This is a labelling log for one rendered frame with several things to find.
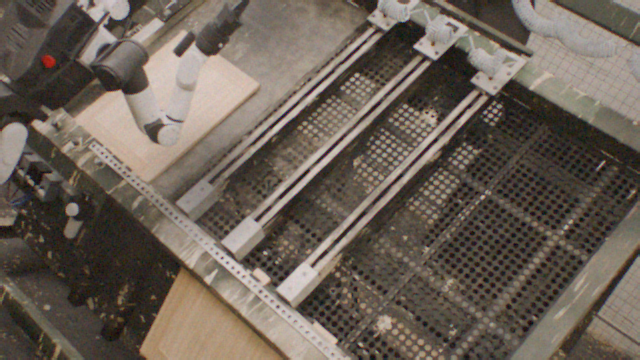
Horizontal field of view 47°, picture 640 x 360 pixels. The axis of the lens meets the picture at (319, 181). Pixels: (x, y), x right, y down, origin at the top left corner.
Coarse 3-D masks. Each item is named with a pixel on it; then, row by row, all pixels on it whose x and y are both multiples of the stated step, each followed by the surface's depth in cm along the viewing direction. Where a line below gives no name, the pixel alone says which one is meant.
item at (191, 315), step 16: (176, 288) 274; (192, 288) 271; (176, 304) 274; (192, 304) 271; (208, 304) 267; (160, 320) 278; (176, 320) 275; (192, 320) 271; (208, 320) 267; (224, 320) 263; (240, 320) 260; (160, 336) 279; (176, 336) 275; (192, 336) 271; (208, 336) 267; (224, 336) 264; (240, 336) 260; (256, 336) 257; (144, 352) 283; (160, 352) 279; (176, 352) 275; (192, 352) 271; (208, 352) 267; (224, 352) 264; (240, 352) 260; (256, 352) 257; (272, 352) 253
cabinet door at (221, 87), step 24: (168, 48) 293; (168, 72) 287; (216, 72) 284; (240, 72) 283; (120, 96) 282; (168, 96) 280; (216, 96) 278; (240, 96) 277; (96, 120) 277; (120, 120) 277; (192, 120) 273; (216, 120) 272; (120, 144) 271; (144, 144) 270; (192, 144) 268; (144, 168) 264
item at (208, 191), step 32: (384, 0) 268; (416, 0) 281; (384, 32) 279; (352, 64) 274; (320, 96) 269; (288, 128) 265; (224, 160) 256; (256, 160) 261; (192, 192) 250; (224, 192) 256
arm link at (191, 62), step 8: (184, 56) 231; (192, 56) 231; (200, 56) 232; (184, 64) 232; (192, 64) 232; (200, 64) 232; (184, 72) 233; (192, 72) 233; (176, 80) 235; (184, 80) 234; (192, 80) 234; (184, 88) 237; (192, 88) 237
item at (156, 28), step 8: (200, 0) 305; (184, 8) 301; (192, 8) 304; (176, 16) 300; (152, 24) 298; (160, 24) 297; (168, 24) 299; (144, 32) 296; (152, 32) 295; (160, 32) 298; (144, 40) 294; (152, 40) 297; (88, 88) 286; (80, 96) 285; (72, 104) 284
